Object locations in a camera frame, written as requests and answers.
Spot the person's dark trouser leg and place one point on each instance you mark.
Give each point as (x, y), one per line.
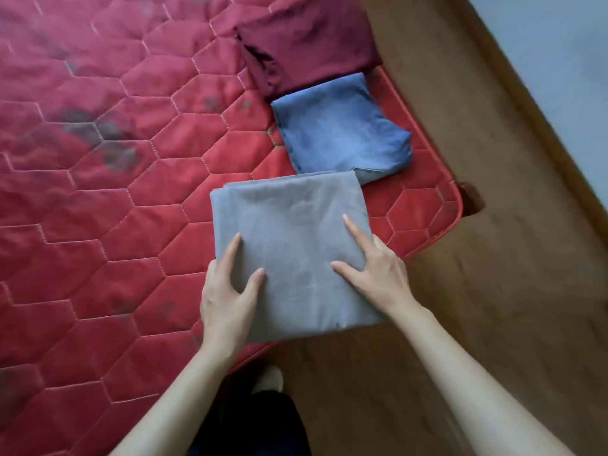
(256, 427)

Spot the person's right hand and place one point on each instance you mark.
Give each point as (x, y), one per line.
(382, 280)

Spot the person's right thumb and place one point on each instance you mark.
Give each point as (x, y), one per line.
(348, 273)

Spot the person's white shoe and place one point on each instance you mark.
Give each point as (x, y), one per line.
(268, 378)

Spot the person's left forearm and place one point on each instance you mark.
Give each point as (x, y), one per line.
(175, 403)

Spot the red quilted mattress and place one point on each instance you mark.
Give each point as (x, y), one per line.
(118, 208)

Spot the folded maroon cloth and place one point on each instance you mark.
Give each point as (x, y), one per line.
(304, 37)

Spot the folded blue cloth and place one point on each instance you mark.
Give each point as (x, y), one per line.
(339, 128)

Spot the brown bed leg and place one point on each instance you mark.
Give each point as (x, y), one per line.
(471, 198)

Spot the person's left thumb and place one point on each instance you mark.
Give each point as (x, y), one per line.
(251, 285)

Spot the person's left hand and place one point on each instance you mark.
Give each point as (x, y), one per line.
(225, 308)

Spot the person's right forearm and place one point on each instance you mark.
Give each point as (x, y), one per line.
(479, 389)

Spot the grey cloth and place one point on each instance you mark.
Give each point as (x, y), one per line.
(294, 242)

